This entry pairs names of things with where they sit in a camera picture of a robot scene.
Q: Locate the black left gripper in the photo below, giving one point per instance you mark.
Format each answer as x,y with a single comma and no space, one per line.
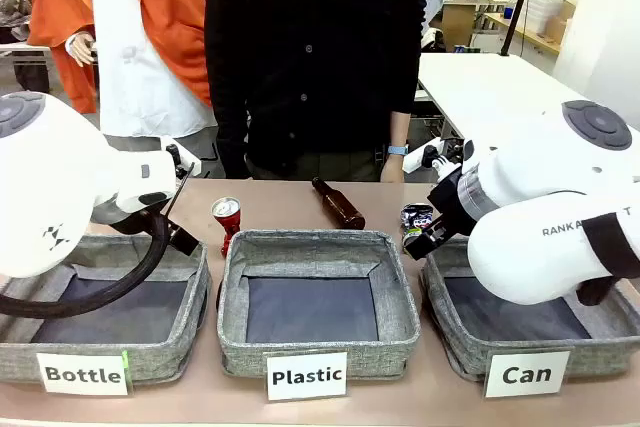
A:
183,239

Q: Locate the pale mannequin hand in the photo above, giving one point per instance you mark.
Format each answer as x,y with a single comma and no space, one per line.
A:
80,49

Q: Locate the grey fabric basket labelled Plastic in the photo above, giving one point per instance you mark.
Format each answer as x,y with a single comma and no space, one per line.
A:
315,352

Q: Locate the person in black cardigan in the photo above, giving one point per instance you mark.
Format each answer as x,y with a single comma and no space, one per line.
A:
310,72

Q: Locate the light blue wristwatch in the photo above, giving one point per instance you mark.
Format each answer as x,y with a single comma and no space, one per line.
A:
398,150

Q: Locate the clear plastic storage bins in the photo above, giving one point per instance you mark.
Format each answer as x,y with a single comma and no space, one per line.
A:
542,4

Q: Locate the brown cardboard box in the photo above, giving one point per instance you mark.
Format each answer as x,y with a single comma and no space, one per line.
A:
561,22

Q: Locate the wooden background cabinet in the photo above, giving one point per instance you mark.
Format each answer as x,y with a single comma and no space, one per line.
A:
457,22

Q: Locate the mannequin in orange robe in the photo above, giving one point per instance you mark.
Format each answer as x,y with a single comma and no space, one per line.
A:
170,12

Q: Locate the brown glass bottle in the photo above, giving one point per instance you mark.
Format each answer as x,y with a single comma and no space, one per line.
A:
340,207

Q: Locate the white Bottle label card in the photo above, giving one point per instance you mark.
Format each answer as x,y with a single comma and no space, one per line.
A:
82,373

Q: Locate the white Plastic label card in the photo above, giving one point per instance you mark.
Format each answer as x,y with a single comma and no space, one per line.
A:
306,376

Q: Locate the grey fabric basket labelled Can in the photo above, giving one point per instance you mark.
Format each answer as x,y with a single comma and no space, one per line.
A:
460,342

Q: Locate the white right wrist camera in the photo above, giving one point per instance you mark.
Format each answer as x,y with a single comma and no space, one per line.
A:
422,157

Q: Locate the person's left forearm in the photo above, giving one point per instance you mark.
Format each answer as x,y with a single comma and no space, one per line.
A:
399,128

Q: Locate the crushed black silver can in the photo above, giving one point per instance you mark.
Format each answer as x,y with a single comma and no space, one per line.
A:
417,219

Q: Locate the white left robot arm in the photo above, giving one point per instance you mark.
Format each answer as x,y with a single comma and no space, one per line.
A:
50,172

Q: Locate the white cloth on mannequin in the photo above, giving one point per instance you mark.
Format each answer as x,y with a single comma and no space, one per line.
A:
140,72

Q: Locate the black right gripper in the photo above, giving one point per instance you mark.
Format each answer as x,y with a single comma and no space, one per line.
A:
452,202

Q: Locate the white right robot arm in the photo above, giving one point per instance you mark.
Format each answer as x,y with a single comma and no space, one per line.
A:
530,182

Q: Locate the white Can label card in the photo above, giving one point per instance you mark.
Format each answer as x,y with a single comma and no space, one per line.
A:
526,373

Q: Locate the person's left hand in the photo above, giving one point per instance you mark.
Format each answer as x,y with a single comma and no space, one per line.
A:
392,169

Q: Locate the wooden background shelf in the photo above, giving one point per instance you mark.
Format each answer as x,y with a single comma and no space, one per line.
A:
525,34

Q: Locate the black tripod pole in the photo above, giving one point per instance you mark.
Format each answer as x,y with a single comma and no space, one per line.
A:
520,2

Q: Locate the crushed red soda can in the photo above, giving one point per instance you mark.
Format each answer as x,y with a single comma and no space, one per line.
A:
227,219

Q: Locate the white background table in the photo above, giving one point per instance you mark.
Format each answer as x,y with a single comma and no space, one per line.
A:
490,82

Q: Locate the grey fabric basket labelled Bottle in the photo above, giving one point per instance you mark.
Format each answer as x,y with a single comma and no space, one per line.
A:
165,347

